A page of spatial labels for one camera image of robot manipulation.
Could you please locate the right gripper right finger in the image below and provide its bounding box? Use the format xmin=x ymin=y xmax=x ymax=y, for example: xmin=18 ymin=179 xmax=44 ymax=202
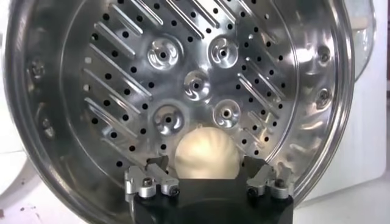
xmin=242 ymin=155 xmax=296 ymax=201

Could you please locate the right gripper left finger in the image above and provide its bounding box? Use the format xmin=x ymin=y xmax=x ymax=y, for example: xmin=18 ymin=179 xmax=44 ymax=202
xmin=123 ymin=155 xmax=181 ymax=203

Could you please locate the white steamed baozi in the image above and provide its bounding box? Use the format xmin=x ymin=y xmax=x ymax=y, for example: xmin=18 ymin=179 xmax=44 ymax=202
xmin=174 ymin=125 xmax=241 ymax=180

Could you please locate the glass pot lid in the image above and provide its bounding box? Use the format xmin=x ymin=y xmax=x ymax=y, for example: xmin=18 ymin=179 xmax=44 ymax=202
xmin=344 ymin=0 xmax=377 ymax=82

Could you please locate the stainless steel steamer basket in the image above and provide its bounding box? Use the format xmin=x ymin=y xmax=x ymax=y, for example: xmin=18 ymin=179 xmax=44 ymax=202
xmin=2 ymin=0 xmax=356 ymax=224

